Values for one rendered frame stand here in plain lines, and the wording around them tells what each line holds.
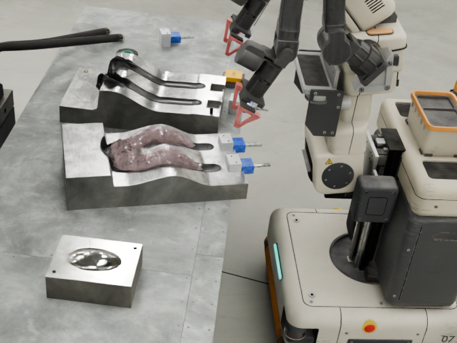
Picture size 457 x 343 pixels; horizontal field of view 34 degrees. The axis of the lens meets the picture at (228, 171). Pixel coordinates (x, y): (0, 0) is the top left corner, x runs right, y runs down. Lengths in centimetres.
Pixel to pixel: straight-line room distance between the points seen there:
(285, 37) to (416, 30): 344
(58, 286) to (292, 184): 197
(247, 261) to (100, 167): 123
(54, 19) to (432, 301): 320
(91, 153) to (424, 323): 129
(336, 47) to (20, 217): 94
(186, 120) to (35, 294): 79
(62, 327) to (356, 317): 117
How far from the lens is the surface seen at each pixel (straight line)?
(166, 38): 289
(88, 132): 218
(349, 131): 234
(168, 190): 207
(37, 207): 209
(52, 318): 179
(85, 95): 246
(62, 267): 181
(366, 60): 205
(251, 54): 201
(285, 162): 373
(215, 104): 241
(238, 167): 214
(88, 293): 179
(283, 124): 403
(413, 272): 255
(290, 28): 198
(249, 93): 207
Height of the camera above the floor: 210
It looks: 36 degrees down
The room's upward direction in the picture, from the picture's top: 6 degrees clockwise
